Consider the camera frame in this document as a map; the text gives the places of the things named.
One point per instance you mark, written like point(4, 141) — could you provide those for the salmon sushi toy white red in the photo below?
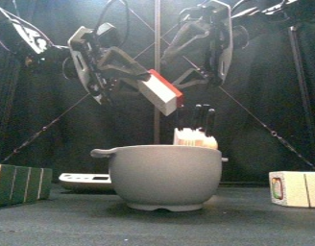
point(161, 93)

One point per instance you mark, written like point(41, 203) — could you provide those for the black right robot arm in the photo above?
point(276, 9)

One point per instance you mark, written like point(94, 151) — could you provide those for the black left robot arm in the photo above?
point(23, 32)

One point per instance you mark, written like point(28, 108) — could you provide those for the green seaweed sushi roll toy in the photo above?
point(19, 185)

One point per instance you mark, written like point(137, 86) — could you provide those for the white rice sushi roll toy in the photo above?
point(297, 189)

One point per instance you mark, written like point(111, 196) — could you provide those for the wooden toy knife block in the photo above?
point(194, 138)

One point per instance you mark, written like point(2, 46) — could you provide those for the diagonal metal brace rod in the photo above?
point(45, 128)
point(272, 131)

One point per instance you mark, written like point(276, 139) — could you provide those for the grey toy cooking pot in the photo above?
point(166, 176)

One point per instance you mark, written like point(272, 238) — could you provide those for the vertical metal frame pole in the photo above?
point(157, 38)

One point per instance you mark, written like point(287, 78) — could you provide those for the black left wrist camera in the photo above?
point(109, 33)

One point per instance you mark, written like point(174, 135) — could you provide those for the dark side frame post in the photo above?
point(303, 89)

